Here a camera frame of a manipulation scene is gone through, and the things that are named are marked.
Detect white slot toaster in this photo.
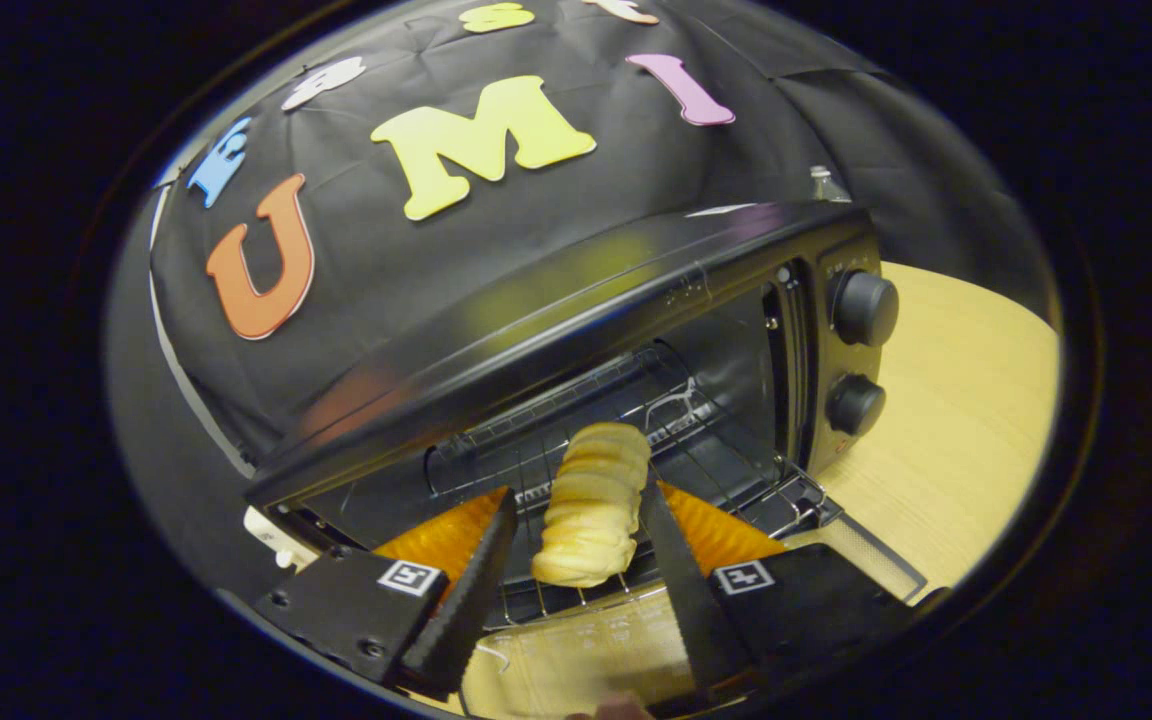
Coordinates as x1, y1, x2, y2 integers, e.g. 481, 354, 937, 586
242, 505, 322, 573

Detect golden ridged bread roll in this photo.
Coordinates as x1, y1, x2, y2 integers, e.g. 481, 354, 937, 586
531, 421, 653, 589

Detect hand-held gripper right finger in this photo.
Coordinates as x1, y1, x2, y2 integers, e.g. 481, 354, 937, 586
638, 478, 947, 701

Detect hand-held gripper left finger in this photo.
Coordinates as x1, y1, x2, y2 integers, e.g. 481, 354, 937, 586
254, 487, 519, 701

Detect black toaster oven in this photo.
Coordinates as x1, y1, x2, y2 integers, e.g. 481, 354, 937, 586
244, 200, 929, 720

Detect green drink bottle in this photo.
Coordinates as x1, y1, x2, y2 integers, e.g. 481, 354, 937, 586
809, 165, 852, 204

